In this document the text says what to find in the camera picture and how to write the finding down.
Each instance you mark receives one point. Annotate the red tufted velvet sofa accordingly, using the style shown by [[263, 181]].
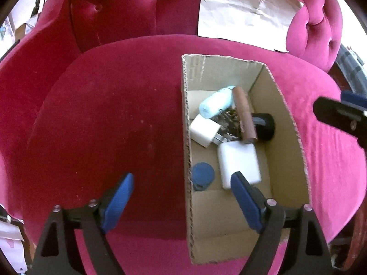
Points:
[[114, 106]]

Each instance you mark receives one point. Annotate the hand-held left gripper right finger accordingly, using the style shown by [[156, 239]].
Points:
[[246, 203]]

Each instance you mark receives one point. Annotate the small black case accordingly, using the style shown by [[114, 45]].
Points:
[[263, 126]]

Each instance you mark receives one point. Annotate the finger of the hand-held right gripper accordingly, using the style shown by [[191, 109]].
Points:
[[354, 98], [335, 114]]

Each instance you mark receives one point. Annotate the pink white storage box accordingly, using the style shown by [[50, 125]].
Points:
[[11, 235]]

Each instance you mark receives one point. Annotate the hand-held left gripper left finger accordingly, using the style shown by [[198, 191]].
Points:
[[119, 200]]

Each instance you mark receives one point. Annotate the blue round key fob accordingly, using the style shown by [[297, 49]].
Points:
[[203, 174]]

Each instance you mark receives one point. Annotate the white square charger plug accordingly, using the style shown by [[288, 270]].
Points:
[[239, 163]]

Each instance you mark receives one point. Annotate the brown lipstick tube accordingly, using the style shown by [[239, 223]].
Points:
[[243, 111]]

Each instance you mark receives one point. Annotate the white plastic bottle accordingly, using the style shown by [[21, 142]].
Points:
[[215, 103]]

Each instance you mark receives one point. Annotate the creased beige paper sheet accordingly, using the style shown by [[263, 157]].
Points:
[[238, 11]]

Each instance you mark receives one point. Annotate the white oblong charger plug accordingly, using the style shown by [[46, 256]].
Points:
[[203, 130]]

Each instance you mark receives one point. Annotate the cardboard box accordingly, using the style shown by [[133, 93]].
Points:
[[286, 137]]

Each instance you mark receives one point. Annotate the dark wooden furniture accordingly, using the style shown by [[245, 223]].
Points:
[[352, 249]]

